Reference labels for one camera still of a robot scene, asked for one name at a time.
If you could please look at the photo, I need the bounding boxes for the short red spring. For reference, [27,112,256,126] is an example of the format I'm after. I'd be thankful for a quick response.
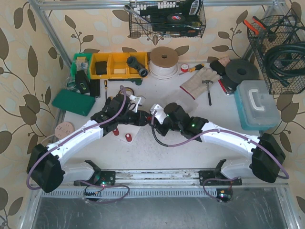
[125,134,132,142]

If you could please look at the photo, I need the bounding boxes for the white work glove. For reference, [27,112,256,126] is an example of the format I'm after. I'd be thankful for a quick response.
[180,67,221,100]

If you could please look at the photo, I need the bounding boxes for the pink round power socket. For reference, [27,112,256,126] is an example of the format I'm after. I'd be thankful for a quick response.
[54,122,75,139]

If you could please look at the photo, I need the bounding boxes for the aluminium rail base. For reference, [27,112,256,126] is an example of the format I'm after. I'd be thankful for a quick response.
[39,169,288,199]

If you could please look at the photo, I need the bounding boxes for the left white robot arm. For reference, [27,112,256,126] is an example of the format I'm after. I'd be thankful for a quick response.
[26,94,150,193]

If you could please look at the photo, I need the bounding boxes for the green plastic case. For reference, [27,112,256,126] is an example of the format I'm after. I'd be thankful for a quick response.
[51,89,95,116]

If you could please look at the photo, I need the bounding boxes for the white cable spool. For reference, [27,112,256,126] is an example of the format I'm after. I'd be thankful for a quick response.
[149,46,178,81]

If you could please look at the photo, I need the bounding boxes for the small yellow black screwdriver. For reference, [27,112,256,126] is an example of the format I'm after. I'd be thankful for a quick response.
[104,80,108,100]

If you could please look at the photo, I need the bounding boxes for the right wire basket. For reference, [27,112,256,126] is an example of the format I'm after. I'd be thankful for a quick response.
[247,14,305,94]

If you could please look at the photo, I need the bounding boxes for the orange handled pliers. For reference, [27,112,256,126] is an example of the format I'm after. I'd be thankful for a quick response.
[243,16,266,36]

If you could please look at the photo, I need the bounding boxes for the small claw hammer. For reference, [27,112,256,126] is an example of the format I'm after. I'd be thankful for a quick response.
[202,80,213,106]

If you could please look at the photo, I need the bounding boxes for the yellow storage bin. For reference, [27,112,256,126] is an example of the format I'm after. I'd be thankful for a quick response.
[89,53,111,80]
[107,52,130,80]
[126,52,148,79]

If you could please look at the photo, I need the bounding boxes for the chrome wrench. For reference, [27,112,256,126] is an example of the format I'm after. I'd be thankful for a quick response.
[123,5,150,24]

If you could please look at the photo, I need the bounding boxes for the white peg base plate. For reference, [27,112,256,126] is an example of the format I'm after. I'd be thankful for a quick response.
[112,125,140,144]

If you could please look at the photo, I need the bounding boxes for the black electrical tape roll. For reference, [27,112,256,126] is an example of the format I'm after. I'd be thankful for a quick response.
[166,13,185,24]

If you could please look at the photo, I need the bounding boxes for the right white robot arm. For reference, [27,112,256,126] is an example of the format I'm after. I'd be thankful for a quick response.
[150,103,290,183]

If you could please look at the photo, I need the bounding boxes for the teal clear toolbox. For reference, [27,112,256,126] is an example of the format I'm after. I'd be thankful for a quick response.
[234,80,280,131]

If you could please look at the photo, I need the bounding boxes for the black disc spool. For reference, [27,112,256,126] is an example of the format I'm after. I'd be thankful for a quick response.
[223,59,259,89]

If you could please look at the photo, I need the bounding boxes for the wire basket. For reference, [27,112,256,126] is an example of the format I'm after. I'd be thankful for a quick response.
[124,0,206,41]
[247,14,305,94]

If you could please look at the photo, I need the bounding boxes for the green storage bin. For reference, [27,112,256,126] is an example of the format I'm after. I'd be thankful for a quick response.
[70,53,92,79]

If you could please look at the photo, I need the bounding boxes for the black battery charger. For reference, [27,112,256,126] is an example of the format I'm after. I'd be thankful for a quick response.
[75,70,90,94]

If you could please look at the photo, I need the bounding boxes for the brown tape roll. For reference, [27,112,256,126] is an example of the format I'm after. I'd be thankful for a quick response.
[125,87,135,95]

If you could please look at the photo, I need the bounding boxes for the black box in bin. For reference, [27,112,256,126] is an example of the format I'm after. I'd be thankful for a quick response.
[95,61,107,75]

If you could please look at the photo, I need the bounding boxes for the red white tape roll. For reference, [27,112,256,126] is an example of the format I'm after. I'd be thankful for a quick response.
[181,63,189,73]

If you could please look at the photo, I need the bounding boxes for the grey pipe fitting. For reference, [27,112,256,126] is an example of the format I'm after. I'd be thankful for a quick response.
[126,56,148,78]

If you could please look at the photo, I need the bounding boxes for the clear plastic spring tray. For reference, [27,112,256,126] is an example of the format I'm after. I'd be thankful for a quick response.
[182,103,198,113]

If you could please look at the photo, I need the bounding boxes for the yellow black bit driver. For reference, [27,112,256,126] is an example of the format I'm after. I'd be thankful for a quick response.
[179,63,204,75]

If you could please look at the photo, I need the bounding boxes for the green clamp tool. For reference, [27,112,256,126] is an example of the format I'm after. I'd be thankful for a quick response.
[108,79,142,85]

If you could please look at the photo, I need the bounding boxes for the back wire basket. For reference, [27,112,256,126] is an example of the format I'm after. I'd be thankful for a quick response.
[124,0,206,41]

